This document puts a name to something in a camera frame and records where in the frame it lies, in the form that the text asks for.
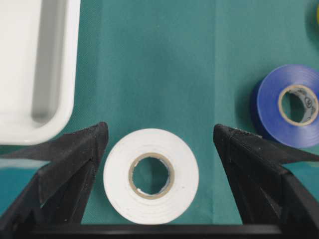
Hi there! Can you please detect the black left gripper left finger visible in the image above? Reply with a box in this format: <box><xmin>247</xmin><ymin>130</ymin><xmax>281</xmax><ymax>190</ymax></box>
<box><xmin>0</xmin><ymin>122</ymin><xmax>109</xmax><ymax>239</ymax></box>

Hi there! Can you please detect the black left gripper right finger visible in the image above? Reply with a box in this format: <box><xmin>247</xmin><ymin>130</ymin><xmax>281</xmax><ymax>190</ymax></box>
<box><xmin>213</xmin><ymin>124</ymin><xmax>319</xmax><ymax>239</ymax></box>

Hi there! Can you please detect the blue tape roll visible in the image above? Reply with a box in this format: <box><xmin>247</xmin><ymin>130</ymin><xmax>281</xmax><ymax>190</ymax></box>
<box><xmin>250</xmin><ymin>64</ymin><xmax>319</xmax><ymax>148</ymax></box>

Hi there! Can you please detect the yellow tape roll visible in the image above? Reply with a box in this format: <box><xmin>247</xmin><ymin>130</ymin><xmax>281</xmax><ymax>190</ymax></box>
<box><xmin>309</xmin><ymin>4</ymin><xmax>319</xmax><ymax>26</ymax></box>

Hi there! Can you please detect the white tape roll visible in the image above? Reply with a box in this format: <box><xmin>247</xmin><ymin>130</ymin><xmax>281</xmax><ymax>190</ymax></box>
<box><xmin>103</xmin><ymin>128</ymin><xmax>199</xmax><ymax>225</ymax></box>

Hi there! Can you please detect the white plastic case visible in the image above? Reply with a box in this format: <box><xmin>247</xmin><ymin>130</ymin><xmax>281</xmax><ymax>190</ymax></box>
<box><xmin>0</xmin><ymin>0</ymin><xmax>81</xmax><ymax>145</ymax></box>

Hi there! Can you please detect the green table cloth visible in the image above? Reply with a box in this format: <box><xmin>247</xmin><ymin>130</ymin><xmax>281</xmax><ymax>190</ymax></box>
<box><xmin>0</xmin><ymin>0</ymin><xmax>319</xmax><ymax>226</ymax></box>

